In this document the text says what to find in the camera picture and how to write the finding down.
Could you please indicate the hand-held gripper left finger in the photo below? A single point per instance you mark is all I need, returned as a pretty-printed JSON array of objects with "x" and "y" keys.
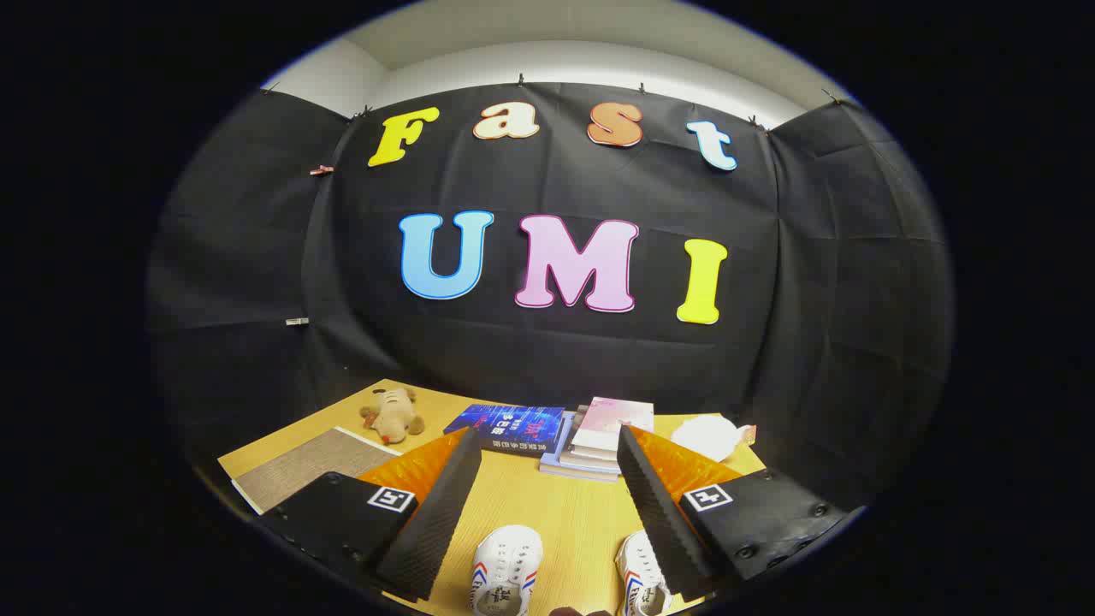
[{"x": 428, "y": 530}]

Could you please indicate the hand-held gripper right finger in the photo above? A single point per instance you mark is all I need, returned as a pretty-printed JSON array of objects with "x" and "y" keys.
[{"x": 663, "y": 522}]

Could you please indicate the white striped canvas shoe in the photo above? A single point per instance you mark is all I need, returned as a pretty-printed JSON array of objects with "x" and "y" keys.
[
  {"x": 505, "y": 569},
  {"x": 642, "y": 577}
]

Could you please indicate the beige fabric storage box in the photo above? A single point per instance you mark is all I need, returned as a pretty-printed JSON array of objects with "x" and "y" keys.
[{"x": 312, "y": 466}]

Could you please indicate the white plush toy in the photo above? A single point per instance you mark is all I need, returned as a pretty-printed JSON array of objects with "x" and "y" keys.
[{"x": 706, "y": 436}]

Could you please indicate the white book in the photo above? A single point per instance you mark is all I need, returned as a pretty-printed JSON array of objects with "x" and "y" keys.
[{"x": 586, "y": 460}]

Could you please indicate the light blue cover book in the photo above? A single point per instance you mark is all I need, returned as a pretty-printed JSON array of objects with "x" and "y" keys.
[{"x": 565, "y": 470}]

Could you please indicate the brown plush toy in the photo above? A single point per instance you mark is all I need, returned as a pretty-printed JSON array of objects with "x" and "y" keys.
[{"x": 393, "y": 415}]

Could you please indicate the dark blue book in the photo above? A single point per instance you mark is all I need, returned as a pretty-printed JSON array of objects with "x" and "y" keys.
[{"x": 505, "y": 423}]

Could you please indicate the black backdrop cloth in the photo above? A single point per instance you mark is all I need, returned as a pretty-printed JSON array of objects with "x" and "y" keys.
[{"x": 556, "y": 359}]

